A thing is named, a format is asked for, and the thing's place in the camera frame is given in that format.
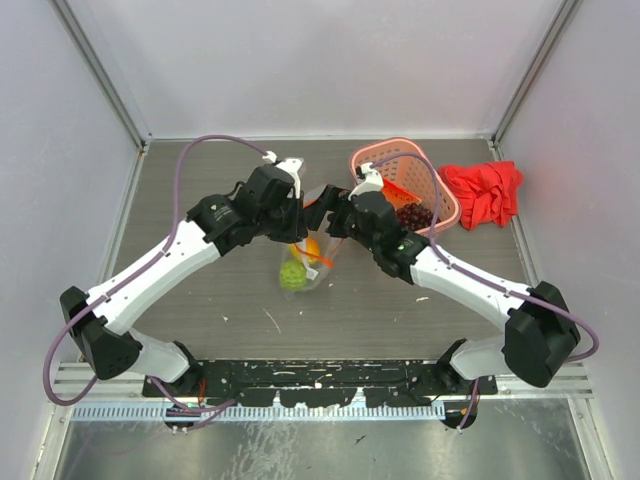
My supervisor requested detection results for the green toy custard apple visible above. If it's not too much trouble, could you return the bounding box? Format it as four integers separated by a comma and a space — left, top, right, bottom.
279, 259, 307, 291

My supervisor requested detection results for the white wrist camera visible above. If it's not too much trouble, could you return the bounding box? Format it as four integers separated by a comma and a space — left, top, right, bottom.
348, 162, 384, 199
262, 150, 305, 199

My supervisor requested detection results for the orange toy fruit slice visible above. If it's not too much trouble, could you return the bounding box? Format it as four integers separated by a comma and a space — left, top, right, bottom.
289, 237, 321, 265

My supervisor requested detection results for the pink plastic basket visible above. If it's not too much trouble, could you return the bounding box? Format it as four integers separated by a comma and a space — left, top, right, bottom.
349, 137, 461, 234

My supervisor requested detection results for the clear orange zip top bag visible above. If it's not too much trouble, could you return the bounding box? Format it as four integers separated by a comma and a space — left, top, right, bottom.
278, 185, 343, 300

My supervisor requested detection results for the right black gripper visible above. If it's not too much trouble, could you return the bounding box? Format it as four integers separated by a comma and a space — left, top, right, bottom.
304, 184, 379, 254

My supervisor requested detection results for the red crumpled cloth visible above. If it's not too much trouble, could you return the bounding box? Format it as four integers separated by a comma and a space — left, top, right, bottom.
439, 161, 524, 231

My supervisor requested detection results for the grey slotted cable duct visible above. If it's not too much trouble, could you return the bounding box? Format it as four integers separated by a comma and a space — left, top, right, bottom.
70, 401, 446, 423

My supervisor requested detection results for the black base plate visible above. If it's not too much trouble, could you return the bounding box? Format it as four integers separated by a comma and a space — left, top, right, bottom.
142, 358, 499, 409

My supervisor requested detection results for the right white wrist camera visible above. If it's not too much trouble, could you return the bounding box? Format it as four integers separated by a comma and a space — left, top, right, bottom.
348, 162, 384, 199

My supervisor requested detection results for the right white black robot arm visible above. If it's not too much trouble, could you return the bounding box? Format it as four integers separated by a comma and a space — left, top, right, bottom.
304, 185, 581, 394

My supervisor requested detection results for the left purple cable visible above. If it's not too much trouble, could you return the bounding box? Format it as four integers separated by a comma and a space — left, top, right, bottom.
42, 134, 274, 405

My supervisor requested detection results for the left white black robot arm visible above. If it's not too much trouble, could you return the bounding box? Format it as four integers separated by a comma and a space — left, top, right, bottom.
60, 158, 307, 396

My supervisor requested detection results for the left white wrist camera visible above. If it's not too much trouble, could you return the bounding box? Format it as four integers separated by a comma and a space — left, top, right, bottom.
262, 150, 305, 199

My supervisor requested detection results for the toy watermelon slice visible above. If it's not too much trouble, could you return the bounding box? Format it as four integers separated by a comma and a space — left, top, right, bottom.
381, 178, 422, 209

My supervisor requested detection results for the purple toy grape bunch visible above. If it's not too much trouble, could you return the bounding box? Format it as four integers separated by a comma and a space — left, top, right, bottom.
396, 203, 433, 231

